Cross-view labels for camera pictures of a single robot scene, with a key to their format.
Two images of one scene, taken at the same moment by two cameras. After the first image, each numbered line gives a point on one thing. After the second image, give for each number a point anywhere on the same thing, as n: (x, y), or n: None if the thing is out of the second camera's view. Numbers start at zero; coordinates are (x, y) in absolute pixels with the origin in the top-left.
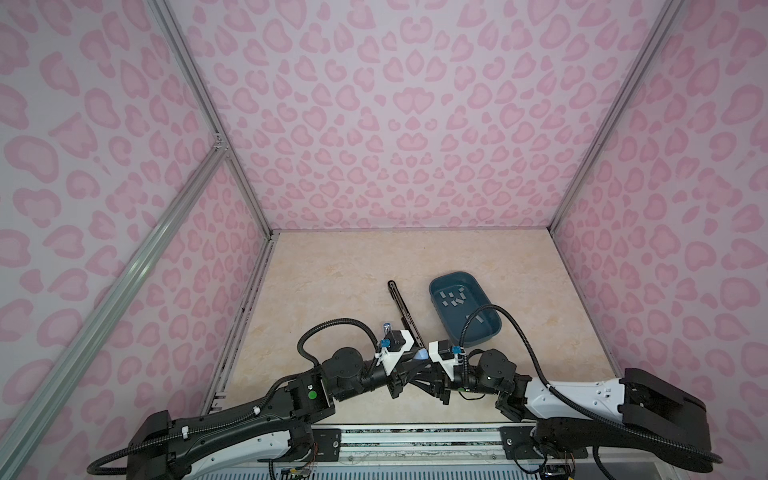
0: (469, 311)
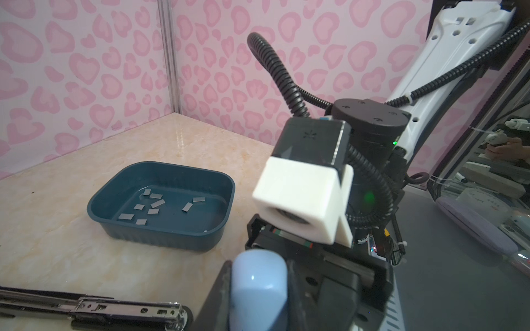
0: (171, 205)
